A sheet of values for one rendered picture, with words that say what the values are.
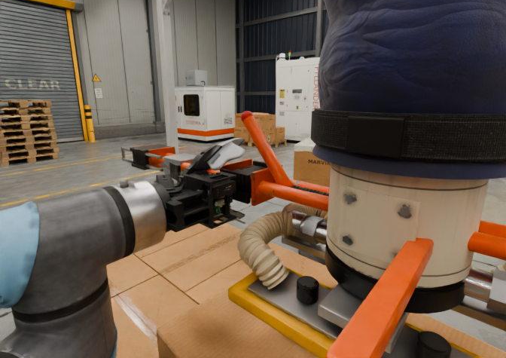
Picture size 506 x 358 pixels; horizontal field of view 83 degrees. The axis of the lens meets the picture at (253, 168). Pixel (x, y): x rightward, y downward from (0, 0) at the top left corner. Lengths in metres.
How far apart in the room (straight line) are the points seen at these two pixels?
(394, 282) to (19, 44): 10.35
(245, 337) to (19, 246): 0.39
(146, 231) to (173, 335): 0.28
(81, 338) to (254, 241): 0.23
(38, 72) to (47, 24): 1.38
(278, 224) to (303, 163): 1.69
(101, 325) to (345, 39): 0.40
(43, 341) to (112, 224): 0.12
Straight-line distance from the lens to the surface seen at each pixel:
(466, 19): 0.30
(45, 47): 10.54
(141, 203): 0.36
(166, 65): 4.16
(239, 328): 0.60
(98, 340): 0.40
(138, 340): 1.22
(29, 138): 7.74
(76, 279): 0.35
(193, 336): 0.60
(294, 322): 0.39
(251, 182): 0.47
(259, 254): 0.41
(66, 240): 0.34
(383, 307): 0.23
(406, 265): 0.28
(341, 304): 0.37
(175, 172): 0.61
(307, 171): 2.15
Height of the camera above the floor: 1.36
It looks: 14 degrees down
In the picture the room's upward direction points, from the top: straight up
